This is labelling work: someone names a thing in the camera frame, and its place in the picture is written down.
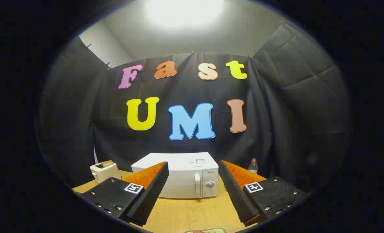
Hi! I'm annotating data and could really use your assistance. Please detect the white toaster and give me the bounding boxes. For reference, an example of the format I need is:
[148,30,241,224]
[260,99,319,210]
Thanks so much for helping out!
[90,161,122,184]

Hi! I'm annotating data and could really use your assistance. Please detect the pale green tray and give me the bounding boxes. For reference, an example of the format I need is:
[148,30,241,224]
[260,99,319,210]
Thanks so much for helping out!
[183,227,229,233]

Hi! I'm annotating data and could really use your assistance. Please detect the black backdrop cloth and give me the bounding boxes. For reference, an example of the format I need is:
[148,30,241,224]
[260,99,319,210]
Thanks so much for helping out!
[37,21,353,191]

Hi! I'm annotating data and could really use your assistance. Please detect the white microwave door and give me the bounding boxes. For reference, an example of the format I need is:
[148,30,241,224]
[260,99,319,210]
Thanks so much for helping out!
[131,167,201,198]

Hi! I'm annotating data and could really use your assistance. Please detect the white microwave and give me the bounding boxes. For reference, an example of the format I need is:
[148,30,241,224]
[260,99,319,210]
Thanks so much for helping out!
[131,152,219,199]

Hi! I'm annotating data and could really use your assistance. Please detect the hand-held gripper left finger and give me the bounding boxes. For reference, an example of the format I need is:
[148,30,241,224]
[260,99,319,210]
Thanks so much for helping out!
[81,161,170,226]

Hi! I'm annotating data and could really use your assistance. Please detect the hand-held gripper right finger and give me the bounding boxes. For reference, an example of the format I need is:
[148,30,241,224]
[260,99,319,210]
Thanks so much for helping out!
[218,160,309,227]

